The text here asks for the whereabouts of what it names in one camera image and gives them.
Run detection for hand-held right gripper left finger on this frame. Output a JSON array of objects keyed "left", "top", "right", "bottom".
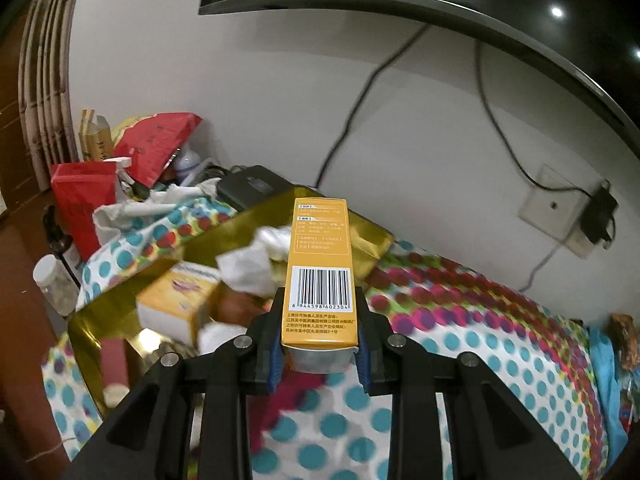
[{"left": 60, "top": 286, "right": 288, "bottom": 480}]

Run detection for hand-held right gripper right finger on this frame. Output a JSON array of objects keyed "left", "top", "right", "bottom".
[{"left": 354, "top": 287, "right": 566, "bottom": 480}]

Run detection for tall yellow carton box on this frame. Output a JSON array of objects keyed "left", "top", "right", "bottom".
[{"left": 280, "top": 198, "right": 361, "bottom": 373}]

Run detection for yellow box with cartoon face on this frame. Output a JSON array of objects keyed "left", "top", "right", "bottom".
[{"left": 136, "top": 262, "right": 223, "bottom": 346}]

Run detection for gold maroon storage box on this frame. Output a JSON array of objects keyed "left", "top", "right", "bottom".
[{"left": 67, "top": 186, "right": 396, "bottom": 418}]

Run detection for polka dot tablecloth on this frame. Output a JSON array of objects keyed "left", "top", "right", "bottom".
[{"left": 42, "top": 195, "right": 608, "bottom": 480}]

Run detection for black flat device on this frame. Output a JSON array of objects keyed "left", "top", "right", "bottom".
[{"left": 216, "top": 165, "right": 293, "bottom": 211}]

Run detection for white plastic bottle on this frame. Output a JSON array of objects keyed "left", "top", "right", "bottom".
[{"left": 172, "top": 146, "right": 203, "bottom": 173}]

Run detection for clear plastic jar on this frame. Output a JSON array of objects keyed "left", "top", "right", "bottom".
[{"left": 32, "top": 254, "right": 81, "bottom": 317}]

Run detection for blue cloth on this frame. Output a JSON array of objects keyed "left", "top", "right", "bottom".
[{"left": 587, "top": 327, "right": 631, "bottom": 441}]

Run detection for red box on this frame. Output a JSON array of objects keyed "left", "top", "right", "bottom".
[{"left": 50, "top": 161, "right": 118, "bottom": 261}]

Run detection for red paper bag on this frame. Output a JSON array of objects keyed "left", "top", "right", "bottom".
[{"left": 112, "top": 112, "right": 205, "bottom": 188}]

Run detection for brown snack packet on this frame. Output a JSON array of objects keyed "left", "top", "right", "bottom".
[{"left": 610, "top": 313, "right": 638, "bottom": 376}]

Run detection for black power adapter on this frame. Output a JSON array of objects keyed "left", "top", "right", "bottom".
[{"left": 580, "top": 180, "right": 619, "bottom": 251}]

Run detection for yellow paper boxes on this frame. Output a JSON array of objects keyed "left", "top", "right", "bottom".
[{"left": 79, "top": 109, "right": 115, "bottom": 163}]

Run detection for black adapter cable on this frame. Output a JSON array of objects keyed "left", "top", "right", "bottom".
[{"left": 520, "top": 240, "right": 571, "bottom": 293}]

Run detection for white wall socket plate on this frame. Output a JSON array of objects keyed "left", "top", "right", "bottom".
[{"left": 518, "top": 162, "right": 606, "bottom": 260}]

